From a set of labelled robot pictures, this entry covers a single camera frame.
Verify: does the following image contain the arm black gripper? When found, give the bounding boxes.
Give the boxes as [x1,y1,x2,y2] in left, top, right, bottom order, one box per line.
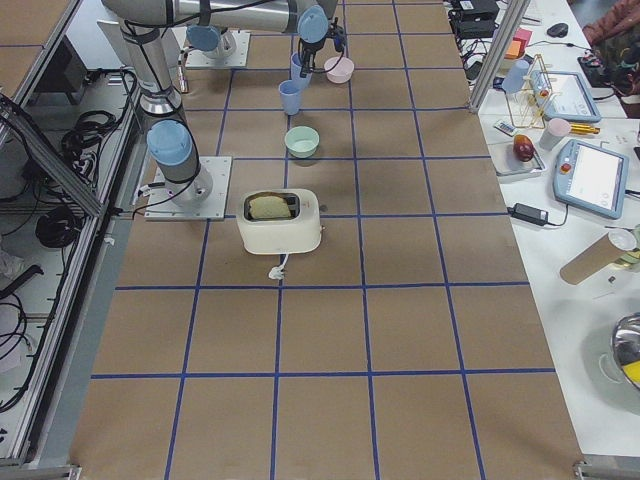
[298,38,325,75]

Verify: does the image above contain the light blue cup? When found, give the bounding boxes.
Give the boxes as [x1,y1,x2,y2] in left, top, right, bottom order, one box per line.
[290,53,312,90]
[278,80,302,116]

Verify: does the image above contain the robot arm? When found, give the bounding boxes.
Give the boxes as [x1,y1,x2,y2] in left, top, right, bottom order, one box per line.
[103,1,344,77]
[97,20,213,218]

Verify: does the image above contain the pink bowl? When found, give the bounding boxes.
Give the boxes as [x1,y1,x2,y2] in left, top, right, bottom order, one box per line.
[324,56,355,84]

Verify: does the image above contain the light blue cup on table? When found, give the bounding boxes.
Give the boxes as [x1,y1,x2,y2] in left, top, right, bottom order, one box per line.
[278,80,302,116]

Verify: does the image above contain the mint green bowl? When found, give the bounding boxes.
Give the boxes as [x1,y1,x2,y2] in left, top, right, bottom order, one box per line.
[284,126,320,159]

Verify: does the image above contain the bread slice in toaster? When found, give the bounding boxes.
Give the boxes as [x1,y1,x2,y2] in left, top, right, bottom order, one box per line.
[249,195,291,220]

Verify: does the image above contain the cream white toaster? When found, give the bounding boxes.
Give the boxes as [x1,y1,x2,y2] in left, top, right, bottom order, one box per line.
[236,189,322,255]

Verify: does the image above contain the blue cup on rack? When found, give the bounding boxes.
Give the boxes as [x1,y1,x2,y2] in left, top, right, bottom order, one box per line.
[501,60,529,94]

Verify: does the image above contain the orange pink sticky notes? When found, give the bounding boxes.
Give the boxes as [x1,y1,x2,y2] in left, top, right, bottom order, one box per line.
[504,28,533,60]

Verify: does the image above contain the toaster white power plug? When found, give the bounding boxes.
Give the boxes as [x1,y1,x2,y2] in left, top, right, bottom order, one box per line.
[268,254,289,281]

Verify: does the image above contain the white tray scale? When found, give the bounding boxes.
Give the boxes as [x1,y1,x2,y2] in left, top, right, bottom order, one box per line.
[488,140,547,181]

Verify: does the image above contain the red yellow mango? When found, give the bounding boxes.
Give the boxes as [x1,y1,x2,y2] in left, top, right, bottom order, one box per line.
[513,134,535,162]

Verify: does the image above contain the black computer mouse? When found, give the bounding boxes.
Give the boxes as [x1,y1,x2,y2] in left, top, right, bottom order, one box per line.
[546,22,569,38]

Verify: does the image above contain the teach pendant far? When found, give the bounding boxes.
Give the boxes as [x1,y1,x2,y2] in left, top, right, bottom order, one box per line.
[530,70,601,124]

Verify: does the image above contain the teach pendant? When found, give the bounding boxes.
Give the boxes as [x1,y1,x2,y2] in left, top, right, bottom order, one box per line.
[530,70,601,124]
[552,140,629,219]

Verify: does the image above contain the black power adapter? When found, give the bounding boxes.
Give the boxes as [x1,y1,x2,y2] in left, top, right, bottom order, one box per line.
[507,203,548,226]

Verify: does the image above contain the teach pendant near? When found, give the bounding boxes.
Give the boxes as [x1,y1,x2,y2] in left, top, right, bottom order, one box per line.
[552,140,629,219]

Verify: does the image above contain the cardboard tube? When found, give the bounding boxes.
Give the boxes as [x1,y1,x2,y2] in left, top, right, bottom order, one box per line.
[559,228,637,285]

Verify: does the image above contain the steel bowl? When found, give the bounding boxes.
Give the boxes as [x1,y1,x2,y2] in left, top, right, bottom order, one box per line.
[611,312,639,390]

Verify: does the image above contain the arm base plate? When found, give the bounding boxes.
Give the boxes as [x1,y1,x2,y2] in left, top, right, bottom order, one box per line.
[144,156,232,221]
[185,30,250,70]

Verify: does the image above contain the aluminium frame post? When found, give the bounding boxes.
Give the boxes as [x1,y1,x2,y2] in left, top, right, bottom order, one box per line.
[468,0,530,113]

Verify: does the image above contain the gold wire rack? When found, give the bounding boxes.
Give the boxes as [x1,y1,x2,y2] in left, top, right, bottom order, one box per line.
[506,54,556,129]

